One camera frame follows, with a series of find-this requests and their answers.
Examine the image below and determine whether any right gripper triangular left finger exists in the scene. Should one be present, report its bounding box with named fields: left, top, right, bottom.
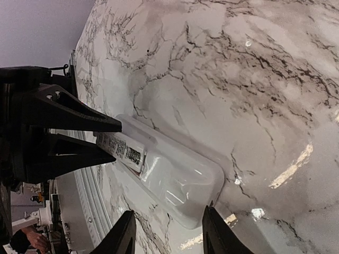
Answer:
left=91, top=211, right=136, bottom=254

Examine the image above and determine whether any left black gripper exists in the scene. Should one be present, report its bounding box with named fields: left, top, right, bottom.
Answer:
left=1, top=66, right=122, bottom=191

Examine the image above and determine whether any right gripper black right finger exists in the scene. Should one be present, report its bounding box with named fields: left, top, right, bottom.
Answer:
left=202, top=206, right=253, bottom=254

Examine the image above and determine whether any white remote control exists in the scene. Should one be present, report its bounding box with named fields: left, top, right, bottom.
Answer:
left=117, top=114, right=225, bottom=230

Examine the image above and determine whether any remote battery cover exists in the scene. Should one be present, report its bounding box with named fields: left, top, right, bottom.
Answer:
left=95, top=132, right=146, bottom=174

